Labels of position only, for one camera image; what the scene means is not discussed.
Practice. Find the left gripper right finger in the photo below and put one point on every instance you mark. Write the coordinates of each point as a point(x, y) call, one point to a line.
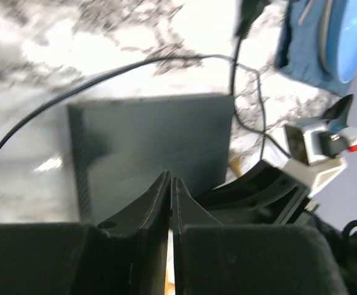
point(212, 258)

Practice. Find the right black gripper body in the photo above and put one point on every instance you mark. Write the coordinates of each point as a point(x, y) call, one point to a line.
point(264, 195)

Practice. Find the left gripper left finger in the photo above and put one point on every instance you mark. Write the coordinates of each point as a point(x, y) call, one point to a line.
point(125, 254)

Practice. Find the black network switch box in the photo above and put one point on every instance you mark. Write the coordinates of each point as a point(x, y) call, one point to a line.
point(120, 147)

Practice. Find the blue star shaped dish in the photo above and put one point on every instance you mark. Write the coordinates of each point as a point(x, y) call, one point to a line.
point(336, 116)

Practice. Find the dark blue placemat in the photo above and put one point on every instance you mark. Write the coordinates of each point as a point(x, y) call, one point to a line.
point(297, 55)

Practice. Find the light blue plate right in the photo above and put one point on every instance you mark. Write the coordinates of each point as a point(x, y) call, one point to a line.
point(337, 43)

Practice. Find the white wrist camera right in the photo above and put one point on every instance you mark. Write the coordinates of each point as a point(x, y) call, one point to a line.
point(316, 151)

